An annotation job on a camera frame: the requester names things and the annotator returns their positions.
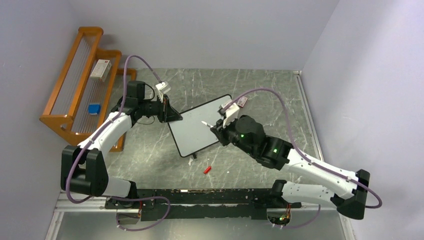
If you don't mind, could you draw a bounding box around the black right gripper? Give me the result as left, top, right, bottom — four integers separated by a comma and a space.
211, 113, 256, 157

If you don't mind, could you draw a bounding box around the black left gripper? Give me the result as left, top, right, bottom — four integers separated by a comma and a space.
139, 94, 183, 124

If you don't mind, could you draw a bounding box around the white marker pen body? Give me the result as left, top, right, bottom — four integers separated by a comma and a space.
201, 121, 214, 128

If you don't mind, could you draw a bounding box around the black framed whiteboard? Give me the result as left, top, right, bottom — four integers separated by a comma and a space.
168, 94, 232, 158

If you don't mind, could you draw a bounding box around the red marker cap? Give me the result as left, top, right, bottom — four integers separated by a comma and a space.
203, 166, 212, 175

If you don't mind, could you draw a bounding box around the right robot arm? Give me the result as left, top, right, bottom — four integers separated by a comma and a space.
209, 115, 370, 220

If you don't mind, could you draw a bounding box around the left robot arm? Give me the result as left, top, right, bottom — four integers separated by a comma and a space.
60, 80, 183, 208

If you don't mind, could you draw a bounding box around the small red white box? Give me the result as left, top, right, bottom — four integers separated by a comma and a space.
237, 96, 248, 108

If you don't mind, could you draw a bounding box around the blue eraser on rack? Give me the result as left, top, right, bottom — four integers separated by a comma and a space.
87, 103, 101, 115

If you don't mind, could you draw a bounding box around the white red box on rack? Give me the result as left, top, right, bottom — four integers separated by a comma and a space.
89, 59, 112, 82

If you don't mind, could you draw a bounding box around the orange wooden tiered rack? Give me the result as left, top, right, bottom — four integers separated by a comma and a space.
39, 26, 124, 145

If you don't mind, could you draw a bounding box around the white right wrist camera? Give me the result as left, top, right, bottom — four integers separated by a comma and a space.
218, 102, 240, 129

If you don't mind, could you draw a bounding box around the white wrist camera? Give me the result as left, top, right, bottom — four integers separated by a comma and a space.
155, 81, 172, 102
218, 102, 240, 129

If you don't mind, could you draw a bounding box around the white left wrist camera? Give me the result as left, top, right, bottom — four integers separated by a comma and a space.
155, 81, 172, 102

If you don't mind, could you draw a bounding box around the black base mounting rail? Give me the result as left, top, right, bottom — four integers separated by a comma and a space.
104, 188, 302, 222

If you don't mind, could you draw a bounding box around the aluminium frame rail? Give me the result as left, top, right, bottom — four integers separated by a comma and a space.
44, 71, 357, 240

